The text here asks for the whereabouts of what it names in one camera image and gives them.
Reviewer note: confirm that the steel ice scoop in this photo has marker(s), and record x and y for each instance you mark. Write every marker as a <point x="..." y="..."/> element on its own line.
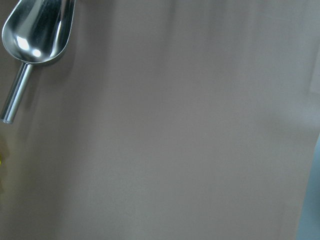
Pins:
<point x="36" y="33"/>

